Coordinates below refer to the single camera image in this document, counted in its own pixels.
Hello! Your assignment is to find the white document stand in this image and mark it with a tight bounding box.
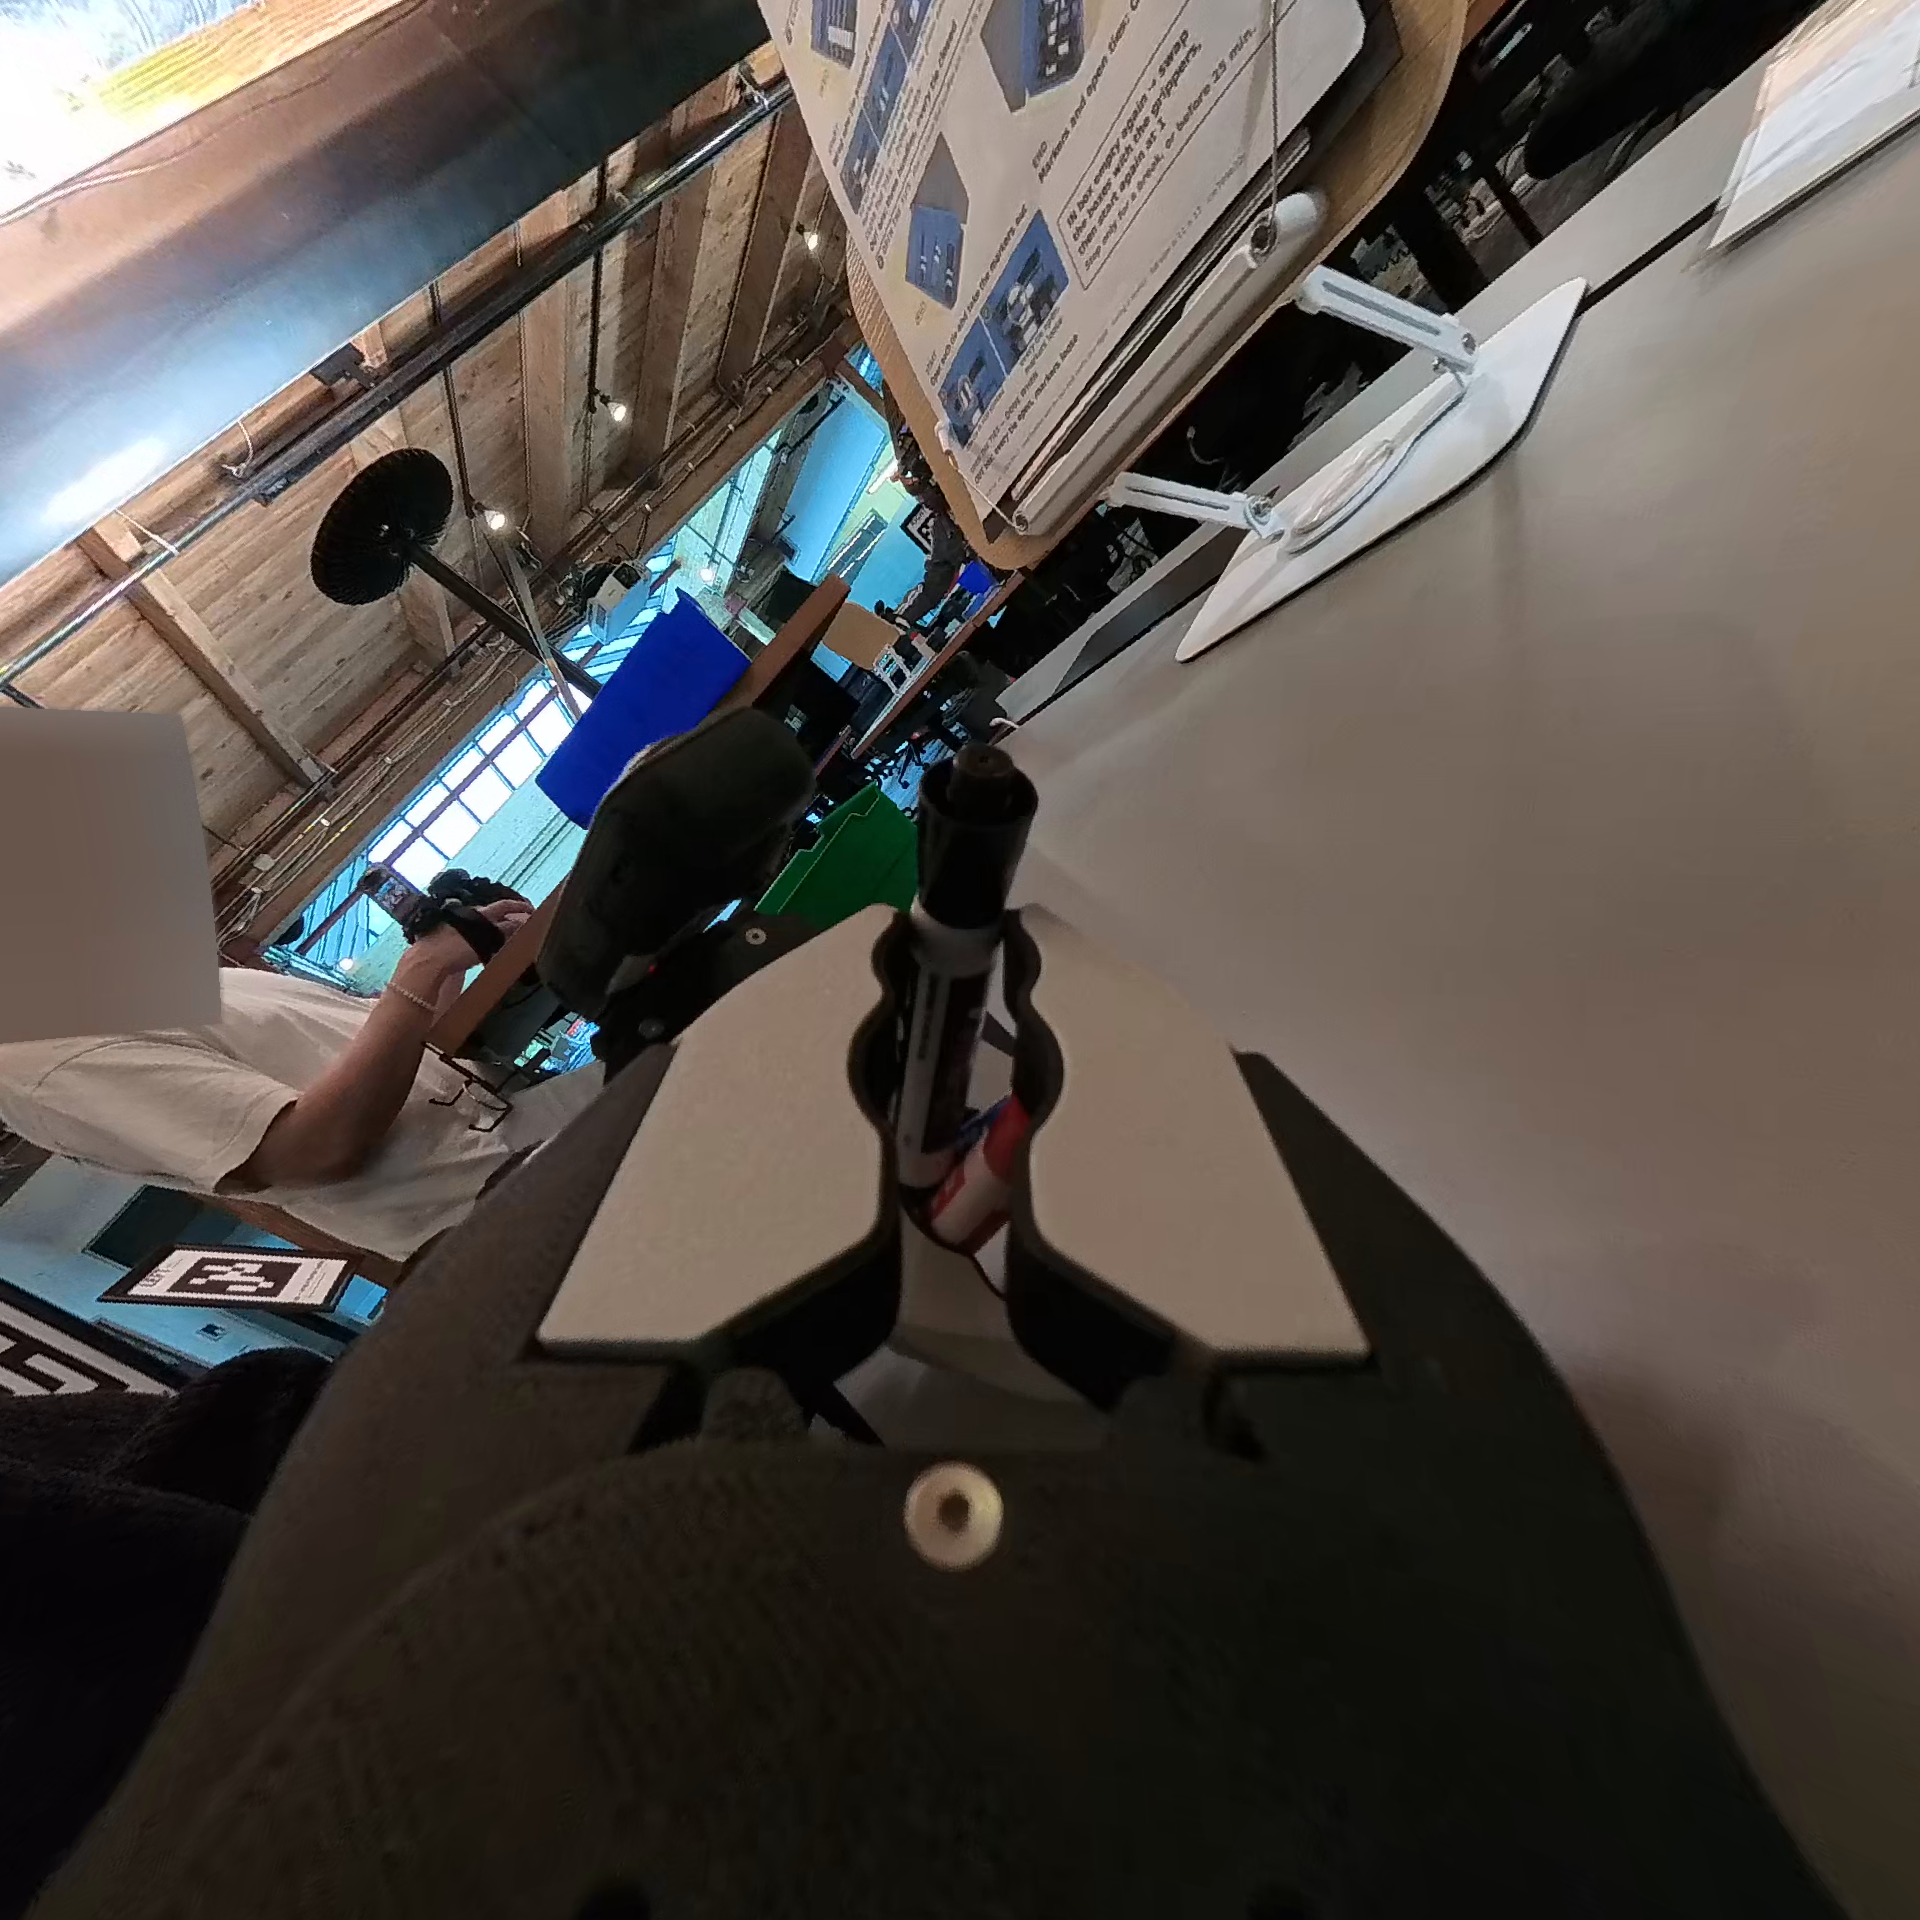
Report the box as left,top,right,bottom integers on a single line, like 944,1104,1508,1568
1107,268,1594,665

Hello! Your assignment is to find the wooden board with instruction sheets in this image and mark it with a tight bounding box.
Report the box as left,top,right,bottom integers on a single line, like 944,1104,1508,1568
754,0,1479,575

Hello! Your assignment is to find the black round ceiling fixture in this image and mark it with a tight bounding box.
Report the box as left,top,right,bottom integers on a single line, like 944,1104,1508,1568
306,452,607,704

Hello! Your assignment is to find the small black-white tag board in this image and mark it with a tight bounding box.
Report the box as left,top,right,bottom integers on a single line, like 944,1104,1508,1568
96,1241,358,1316

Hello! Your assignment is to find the black dry erase marker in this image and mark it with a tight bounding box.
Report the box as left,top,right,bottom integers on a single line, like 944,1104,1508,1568
895,742,1041,1198

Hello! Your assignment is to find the blue panel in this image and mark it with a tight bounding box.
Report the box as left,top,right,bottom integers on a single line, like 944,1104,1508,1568
536,588,754,825

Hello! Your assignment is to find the red dry erase marker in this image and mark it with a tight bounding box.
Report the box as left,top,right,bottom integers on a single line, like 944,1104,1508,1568
920,1095,1039,1249

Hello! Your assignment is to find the framed black-white tag board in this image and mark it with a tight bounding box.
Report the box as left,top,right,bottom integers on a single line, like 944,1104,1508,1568
0,1296,178,1403

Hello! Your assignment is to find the white paper sheet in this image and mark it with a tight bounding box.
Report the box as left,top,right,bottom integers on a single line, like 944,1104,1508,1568
1707,0,1920,252

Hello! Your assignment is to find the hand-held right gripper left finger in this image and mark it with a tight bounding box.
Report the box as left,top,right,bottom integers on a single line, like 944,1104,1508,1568
536,903,905,1374

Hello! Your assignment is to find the large ceiling duct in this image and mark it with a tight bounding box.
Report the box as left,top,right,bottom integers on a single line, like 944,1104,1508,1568
0,0,798,588

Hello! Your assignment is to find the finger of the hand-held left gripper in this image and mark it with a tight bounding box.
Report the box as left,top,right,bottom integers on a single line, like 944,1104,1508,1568
840,1200,1116,1415

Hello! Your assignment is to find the green plastic bin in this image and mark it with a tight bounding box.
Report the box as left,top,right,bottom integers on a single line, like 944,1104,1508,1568
754,783,921,923

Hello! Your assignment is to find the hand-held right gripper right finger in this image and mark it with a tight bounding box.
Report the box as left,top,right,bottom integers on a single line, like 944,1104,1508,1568
1008,903,1374,1374

